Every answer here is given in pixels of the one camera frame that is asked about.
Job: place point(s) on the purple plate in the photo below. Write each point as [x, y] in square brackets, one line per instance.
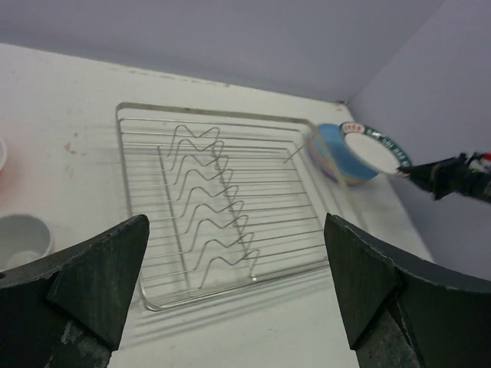
[320, 161]

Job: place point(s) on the yellow plate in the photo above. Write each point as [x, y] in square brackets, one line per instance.
[357, 175]

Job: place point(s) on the light blue plate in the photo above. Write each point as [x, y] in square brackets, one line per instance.
[333, 140]

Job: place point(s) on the dark teal plate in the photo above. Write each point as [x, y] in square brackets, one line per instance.
[375, 149]

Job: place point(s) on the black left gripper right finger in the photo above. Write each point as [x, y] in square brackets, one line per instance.
[400, 310]

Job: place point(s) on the pink dotted mug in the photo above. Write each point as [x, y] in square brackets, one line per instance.
[24, 238]

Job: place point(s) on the orange bowl white inside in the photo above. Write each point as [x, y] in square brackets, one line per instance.
[3, 155]

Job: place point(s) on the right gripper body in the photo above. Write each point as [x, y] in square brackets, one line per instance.
[473, 178]

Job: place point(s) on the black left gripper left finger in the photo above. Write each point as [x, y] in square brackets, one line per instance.
[69, 309]

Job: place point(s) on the metal wire dish rack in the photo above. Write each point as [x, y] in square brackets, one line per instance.
[233, 199]

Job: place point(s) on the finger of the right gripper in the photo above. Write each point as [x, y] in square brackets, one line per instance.
[439, 178]

